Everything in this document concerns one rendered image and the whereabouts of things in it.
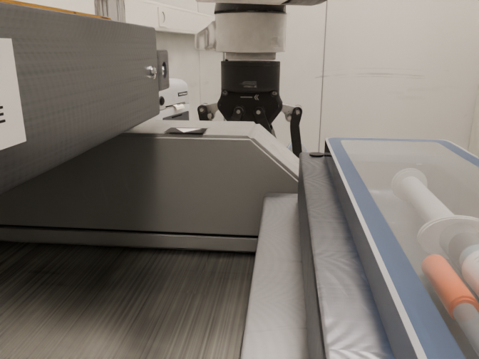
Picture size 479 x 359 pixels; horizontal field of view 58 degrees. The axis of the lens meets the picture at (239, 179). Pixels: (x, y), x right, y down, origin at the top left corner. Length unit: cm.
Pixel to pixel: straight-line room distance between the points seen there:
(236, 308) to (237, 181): 7
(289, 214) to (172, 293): 7
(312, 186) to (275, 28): 38
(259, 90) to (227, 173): 31
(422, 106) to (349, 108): 40
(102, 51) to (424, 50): 250
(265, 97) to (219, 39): 9
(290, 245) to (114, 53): 10
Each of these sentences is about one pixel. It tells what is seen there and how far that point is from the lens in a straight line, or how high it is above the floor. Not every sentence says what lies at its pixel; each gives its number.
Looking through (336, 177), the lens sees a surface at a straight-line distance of 16.
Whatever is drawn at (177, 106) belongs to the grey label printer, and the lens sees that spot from 122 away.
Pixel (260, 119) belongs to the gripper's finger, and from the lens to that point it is 55.
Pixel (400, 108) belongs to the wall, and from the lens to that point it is 264.
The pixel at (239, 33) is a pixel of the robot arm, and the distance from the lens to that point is 52.
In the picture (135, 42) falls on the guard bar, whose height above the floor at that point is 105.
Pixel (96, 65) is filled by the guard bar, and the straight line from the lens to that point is 17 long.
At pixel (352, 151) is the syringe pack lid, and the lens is 18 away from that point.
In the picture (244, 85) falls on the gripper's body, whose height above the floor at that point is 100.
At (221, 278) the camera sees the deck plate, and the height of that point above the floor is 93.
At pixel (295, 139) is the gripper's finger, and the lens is 56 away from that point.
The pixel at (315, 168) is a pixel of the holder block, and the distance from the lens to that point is 19.
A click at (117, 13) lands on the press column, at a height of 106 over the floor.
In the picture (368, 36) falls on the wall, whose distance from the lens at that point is 261.
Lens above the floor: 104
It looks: 17 degrees down
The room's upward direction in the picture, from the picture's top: straight up
